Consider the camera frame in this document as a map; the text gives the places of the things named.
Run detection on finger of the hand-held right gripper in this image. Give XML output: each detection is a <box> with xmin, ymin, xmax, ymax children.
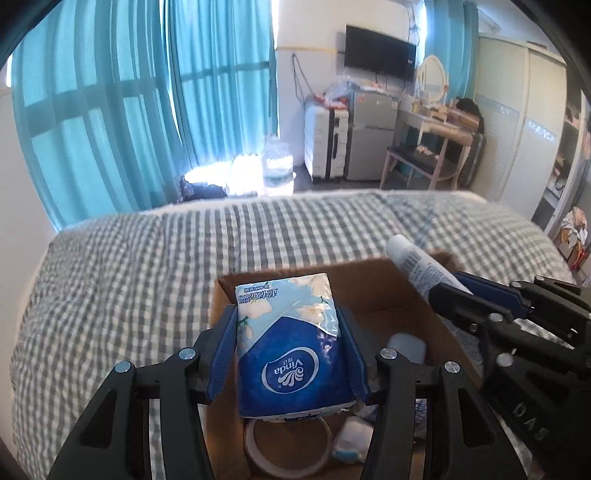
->
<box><xmin>431</xmin><ymin>282</ymin><xmax>509</xmax><ymax>339</ymax></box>
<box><xmin>455</xmin><ymin>271</ymin><xmax>583</xmax><ymax>320</ymax></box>

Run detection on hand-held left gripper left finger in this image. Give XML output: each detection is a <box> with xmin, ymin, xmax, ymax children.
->
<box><xmin>48</xmin><ymin>305</ymin><xmax>241</xmax><ymax>480</ymax></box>

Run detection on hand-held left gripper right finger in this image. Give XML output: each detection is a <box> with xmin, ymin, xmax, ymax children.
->
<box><xmin>337</xmin><ymin>307</ymin><xmax>529</xmax><ymax>480</ymax></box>

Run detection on white cream tube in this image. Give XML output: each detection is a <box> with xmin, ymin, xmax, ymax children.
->
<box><xmin>385</xmin><ymin>234</ymin><xmax>472</xmax><ymax>301</ymax></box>

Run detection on brown cardboard box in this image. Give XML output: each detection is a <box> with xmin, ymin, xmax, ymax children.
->
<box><xmin>205</xmin><ymin>251</ymin><xmax>485</xmax><ymax>480</ymax></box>

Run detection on blue white tissue pack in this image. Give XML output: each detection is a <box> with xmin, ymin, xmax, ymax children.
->
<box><xmin>235</xmin><ymin>273</ymin><xmax>358</xmax><ymax>423</ymax></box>

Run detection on white tape roll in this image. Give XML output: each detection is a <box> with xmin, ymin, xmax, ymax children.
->
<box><xmin>244</xmin><ymin>413</ymin><xmax>333</xmax><ymax>476</ymax></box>

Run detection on pile of clothes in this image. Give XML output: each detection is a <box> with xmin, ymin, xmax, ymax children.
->
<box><xmin>551</xmin><ymin>208</ymin><xmax>591</xmax><ymax>273</ymax></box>

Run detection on bed with checkered cover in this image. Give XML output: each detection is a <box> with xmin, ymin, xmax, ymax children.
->
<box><xmin>9</xmin><ymin>189</ymin><xmax>578</xmax><ymax>480</ymax></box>

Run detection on dark suitcase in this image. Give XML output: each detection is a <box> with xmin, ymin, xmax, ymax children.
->
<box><xmin>462</xmin><ymin>131</ymin><xmax>488</xmax><ymax>188</ymax></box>

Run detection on wooden chair black seat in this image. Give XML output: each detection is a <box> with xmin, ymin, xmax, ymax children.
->
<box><xmin>379</xmin><ymin>131</ymin><xmax>474</xmax><ymax>191</ymax></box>

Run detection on dark cloth on floor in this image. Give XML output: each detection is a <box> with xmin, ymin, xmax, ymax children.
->
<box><xmin>178</xmin><ymin>178</ymin><xmax>229</xmax><ymax>201</ymax></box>

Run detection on cream louvered wardrobe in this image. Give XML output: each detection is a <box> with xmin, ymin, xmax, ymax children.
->
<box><xmin>471</xmin><ymin>34</ymin><xmax>591</xmax><ymax>232</ymax></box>

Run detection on black bag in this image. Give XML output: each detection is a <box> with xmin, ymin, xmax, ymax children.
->
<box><xmin>455</xmin><ymin>98</ymin><xmax>485</xmax><ymax>132</ymax></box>

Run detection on large clear water jug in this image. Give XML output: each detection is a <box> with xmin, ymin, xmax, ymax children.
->
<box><xmin>262</xmin><ymin>134</ymin><xmax>294</xmax><ymax>195</ymax></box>

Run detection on wooden dressing table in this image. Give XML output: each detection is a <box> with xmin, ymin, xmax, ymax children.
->
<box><xmin>399</xmin><ymin>104</ymin><xmax>476</xmax><ymax>139</ymax></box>

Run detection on grey small fridge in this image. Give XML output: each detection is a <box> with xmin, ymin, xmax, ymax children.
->
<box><xmin>346</xmin><ymin>88</ymin><xmax>398</xmax><ymax>182</ymax></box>

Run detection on white suitcase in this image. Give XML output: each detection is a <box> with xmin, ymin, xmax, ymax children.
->
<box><xmin>305</xmin><ymin>104</ymin><xmax>352</xmax><ymax>183</ymax></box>

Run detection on white oval mirror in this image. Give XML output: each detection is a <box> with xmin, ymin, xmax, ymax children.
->
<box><xmin>418</xmin><ymin>55</ymin><xmax>450</xmax><ymax>102</ymax></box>

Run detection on clear plastic bag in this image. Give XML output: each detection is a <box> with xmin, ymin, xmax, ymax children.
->
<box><xmin>323</xmin><ymin>80</ymin><xmax>356</xmax><ymax>109</ymax></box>

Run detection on teal curtain beside wardrobe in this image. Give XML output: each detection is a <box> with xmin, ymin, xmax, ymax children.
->
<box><xmin>422</xmin><ymin>0</ymin><xmax>481</xmax><ymax>100</ymax></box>

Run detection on wide teal curtain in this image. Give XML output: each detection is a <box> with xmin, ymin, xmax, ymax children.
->
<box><xmin>9</xmin><ymin>0</ymin><xmax>190</xmax><ymax>232</ymax></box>

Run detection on narrow teal curtain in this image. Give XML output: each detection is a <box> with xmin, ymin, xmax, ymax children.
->
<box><xmin>166</xmin><ymin>0</ymin><xmax>280</xmax><ymax>171</ymax></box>

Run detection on black wall television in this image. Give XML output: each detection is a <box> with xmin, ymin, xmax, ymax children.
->
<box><xmin>345</xmin><ymin>25</ymin><xmax>417</xmax><ymax>84</ymax></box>

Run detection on black wall cable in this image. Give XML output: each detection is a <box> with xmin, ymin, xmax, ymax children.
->
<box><xmin>291</xmin><ymin>53</ymin><xmax>315</xmax><ymax>104</ymax></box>

